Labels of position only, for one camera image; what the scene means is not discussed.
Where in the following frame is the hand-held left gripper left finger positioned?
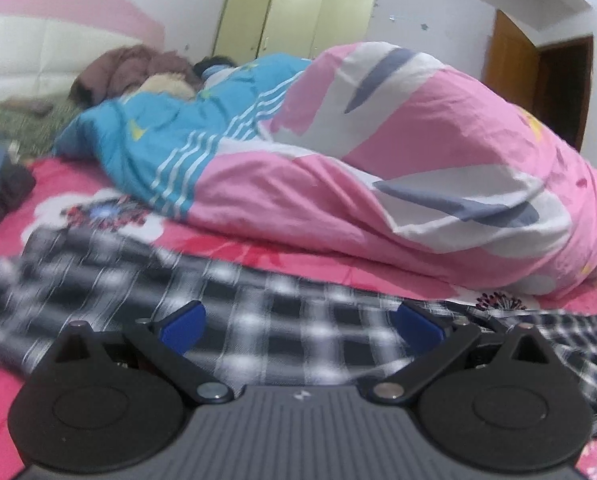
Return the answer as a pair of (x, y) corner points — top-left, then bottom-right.
(52, 301), (235, 405)

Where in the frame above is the plaid green blanket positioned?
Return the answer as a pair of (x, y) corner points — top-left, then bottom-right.
(0, 99), (80, 162)

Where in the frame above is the brown jacket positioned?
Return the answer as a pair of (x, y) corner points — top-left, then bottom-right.
(67, 44), (200, 109)

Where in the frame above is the pink floral bed sheet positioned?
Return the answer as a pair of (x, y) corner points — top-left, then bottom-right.
(0, 154), (597, 480)

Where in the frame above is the brown wooden door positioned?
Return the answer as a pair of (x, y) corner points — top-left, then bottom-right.
(483, 9), (595, 154)

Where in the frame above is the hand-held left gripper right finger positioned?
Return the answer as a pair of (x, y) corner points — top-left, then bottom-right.
(367, 302), (550, 405)

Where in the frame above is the yellow green wardrobe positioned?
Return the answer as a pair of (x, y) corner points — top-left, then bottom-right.
(212, 0), (380, 64)

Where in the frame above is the black white plaid shirt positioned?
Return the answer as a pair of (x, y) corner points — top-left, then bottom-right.
(0, 225), (597, 437)

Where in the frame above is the pink white bed headboard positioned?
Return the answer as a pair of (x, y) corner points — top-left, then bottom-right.
(0, 0), (165, 112)

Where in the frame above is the dark cloth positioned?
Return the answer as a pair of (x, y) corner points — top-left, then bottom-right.
(0, 161), (38, 252)

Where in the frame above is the beige plush cloth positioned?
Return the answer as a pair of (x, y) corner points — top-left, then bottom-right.
(135, 72), (195, 100)

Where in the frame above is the pink and blue patterned quilt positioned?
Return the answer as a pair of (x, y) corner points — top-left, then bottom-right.
(52, 41), (597, 297)

